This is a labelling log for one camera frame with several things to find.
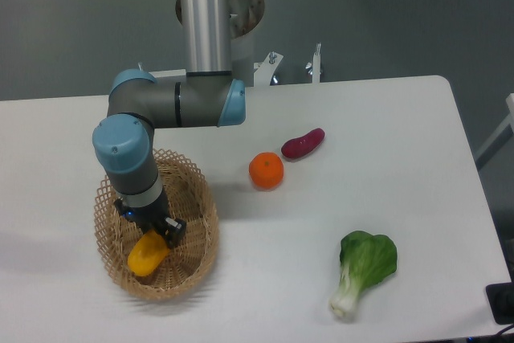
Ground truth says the purple sweet potato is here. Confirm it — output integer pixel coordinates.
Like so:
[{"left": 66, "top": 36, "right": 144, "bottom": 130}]
[{"left": 281, "top": 128, "right": 325, "bottom": 160}]

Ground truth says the black device at table edge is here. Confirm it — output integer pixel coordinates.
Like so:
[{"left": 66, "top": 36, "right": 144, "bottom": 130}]
[{"left": 485, "top": 282, "right": 513, "bottom": 325}]

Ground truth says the yellow mango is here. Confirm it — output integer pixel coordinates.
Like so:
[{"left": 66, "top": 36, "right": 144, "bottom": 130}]
[{"left": 127, "top": 230, "right": 170, "bottom": 277}]

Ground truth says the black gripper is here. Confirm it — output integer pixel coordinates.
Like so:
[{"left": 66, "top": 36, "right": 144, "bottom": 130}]
[{"left": 113, "top": 192, "right": 187, "bottom": 249}]

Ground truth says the green bok choy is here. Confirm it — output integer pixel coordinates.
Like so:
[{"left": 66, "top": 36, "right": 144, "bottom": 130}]
[{"left": 329, "top": 231, "right": 398, "bottom": 319}]

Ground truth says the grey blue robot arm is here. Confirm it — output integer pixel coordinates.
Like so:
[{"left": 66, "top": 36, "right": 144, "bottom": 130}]
[{"left": 92, "top": 0, "right": 246, "bottom": 248}]

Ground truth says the woven wicker basket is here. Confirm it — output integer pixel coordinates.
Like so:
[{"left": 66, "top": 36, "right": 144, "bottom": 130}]
[{"left": 93, "top": 149, "right": 218, "bottom": 300}]

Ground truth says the white pedestal base frame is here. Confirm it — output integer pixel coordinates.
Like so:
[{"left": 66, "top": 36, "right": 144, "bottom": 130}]
[{"left": 149, "top": 42, "right": 324, "bottom": 87}]

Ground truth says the orange tangerine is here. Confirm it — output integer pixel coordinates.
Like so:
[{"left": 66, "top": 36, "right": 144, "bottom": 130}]
[{"left": 248, "top": 152, "right": 284, "bottom": 190}]

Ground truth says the white furniture leg right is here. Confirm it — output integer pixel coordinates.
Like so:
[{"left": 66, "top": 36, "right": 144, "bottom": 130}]
[{"left": 474, "top": 93, "right": 513, "bottom": 170}]

